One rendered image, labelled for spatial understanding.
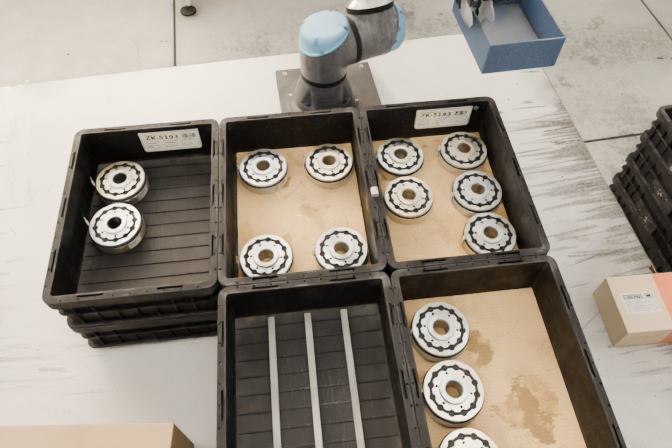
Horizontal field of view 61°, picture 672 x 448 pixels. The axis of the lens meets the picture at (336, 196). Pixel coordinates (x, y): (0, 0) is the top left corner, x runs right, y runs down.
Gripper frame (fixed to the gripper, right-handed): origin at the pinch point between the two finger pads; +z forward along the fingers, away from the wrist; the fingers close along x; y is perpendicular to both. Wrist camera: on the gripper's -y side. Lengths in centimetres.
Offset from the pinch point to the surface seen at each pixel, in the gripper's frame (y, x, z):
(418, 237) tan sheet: 30.6, -16.8, 27.4
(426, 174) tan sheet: 15.1, -11.4, 27.9
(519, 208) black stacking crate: 30.5, 3.4, 22.9
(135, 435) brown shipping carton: 62, -70, 20
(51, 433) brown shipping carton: 60, -84, 18
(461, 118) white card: 4.5, -1.1, 23.7
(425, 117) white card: 4.3, -9.4, 21.6
